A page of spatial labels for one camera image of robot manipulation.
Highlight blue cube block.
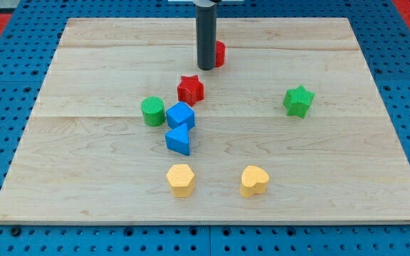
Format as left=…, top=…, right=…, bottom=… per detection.
left=166, top=101, right=195, bottom=129

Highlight yellow hexagon block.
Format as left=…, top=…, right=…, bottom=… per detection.
left=166, top=164, right=195, bottom=198

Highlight red star block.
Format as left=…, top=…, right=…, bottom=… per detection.
left=177, top=75, right=204, bottom=107

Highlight red circle block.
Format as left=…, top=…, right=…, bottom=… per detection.
left=215, top=41, right=226, bottom=68

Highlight yellow heart block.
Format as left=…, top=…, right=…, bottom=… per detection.
left=239, top=165, right=270, bottom=198

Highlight green star block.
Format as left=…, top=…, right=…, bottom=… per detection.
left=283, top=85, right=315, bottom=118

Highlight blue triangle block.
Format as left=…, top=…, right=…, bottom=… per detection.
left=165, top=124, right=190, bottom=156

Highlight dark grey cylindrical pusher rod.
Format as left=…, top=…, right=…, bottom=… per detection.
left=193, top=0, right=217, bottom=70

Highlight light wooden board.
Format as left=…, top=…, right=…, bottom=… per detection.
left=0, top=18, right=410, bottom=225

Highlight green cylinder block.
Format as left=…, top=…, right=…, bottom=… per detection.
left=141, top=96, right=166, bottom=127

